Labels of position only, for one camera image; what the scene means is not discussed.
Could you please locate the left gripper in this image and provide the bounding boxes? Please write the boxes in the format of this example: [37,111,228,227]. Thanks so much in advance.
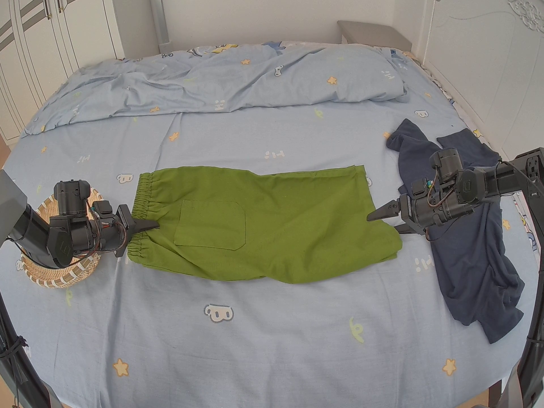
[94,204,160,258]

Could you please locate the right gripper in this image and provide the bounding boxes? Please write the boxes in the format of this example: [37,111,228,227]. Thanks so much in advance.
[366,195,447,235]

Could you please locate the green shorts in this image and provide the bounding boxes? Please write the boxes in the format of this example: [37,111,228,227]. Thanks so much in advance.
[127,165,403,285]

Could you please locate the dark blue garment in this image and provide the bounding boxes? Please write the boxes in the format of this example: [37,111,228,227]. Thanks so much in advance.
[386,118,526,345]

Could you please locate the round woven basket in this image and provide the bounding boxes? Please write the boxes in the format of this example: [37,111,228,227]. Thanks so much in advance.
[17,186,103,290]

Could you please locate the bed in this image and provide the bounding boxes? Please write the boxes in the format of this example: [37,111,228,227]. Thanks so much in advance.
[0,0,544,408]

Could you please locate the pale blue quilt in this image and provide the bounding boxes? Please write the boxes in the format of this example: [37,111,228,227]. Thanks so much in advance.
[23,41,411,137]

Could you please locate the grey bedside table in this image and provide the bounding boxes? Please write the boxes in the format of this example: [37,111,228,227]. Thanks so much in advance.
[337,20,415,55]

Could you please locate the white wardrobe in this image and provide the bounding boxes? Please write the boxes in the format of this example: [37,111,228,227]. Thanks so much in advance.
[0,0,126,144]

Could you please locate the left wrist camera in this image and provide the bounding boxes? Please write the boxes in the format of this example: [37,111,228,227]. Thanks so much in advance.
[91,201,115,225]

